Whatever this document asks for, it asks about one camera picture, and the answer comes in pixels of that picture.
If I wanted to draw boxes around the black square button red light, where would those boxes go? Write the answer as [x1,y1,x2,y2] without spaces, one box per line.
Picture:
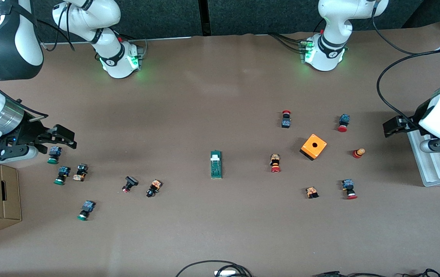
[122,176,139,193]

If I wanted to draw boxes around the black push button orange block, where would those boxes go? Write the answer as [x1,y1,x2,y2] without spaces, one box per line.
[146,179,162,198]

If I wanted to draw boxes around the green push button blue block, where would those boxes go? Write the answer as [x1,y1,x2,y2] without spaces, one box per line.
[77,200,96,221]
[54,166,71,185]
[47,146,62,165]

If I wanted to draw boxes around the orange button enclosure box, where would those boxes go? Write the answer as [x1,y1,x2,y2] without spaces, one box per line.
[300,133,327,161]

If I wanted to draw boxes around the black arm base cables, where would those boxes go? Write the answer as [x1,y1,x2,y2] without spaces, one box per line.
[269,33,306,52]

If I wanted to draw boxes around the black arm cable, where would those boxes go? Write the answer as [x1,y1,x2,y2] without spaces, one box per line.
[371,10,440,124]
[35,4,76,52]

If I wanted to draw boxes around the black looping cable bundle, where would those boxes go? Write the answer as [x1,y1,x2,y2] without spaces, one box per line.
[176,260,253,277]

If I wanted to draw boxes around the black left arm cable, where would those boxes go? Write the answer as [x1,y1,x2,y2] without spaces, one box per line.
[371,10,440,124]

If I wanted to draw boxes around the black push button beige block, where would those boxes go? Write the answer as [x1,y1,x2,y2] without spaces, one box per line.
[73,164,89,182]

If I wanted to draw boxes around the black tangled cable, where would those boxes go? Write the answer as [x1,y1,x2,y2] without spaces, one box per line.
[403,269,440,277]

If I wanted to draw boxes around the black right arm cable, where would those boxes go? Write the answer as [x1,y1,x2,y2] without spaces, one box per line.
[35,4,76,52]

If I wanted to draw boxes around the white ribbed plastic tray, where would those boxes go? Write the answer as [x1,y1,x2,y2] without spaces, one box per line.
[407,129,440,187]

